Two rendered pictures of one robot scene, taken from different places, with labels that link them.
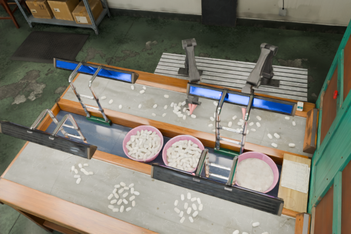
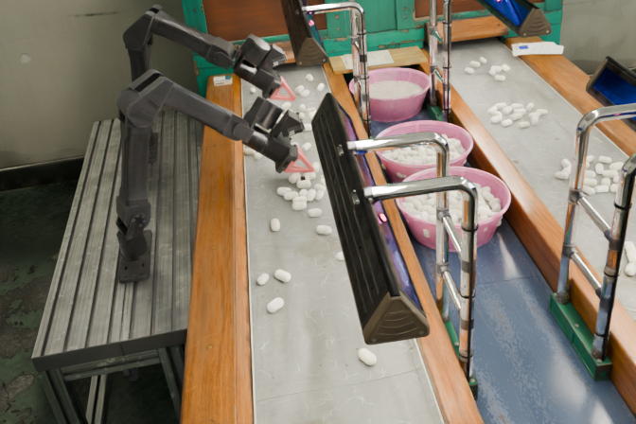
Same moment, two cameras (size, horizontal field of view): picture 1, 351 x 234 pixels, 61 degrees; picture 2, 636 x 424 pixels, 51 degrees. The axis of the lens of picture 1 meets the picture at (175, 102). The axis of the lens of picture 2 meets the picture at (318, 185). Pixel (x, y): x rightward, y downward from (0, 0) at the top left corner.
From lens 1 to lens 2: 2.49 m
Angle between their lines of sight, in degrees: 83
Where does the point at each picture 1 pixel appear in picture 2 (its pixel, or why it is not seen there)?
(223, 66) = (99, 212)
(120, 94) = (322, 326)
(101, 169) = (588, 235)
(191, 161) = not seen: hidden behind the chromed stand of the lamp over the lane
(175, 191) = (503, 134)
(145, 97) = (301, 264)
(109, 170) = not seen: hidden behind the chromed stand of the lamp
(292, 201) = (409, 53)
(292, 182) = (380, 58)
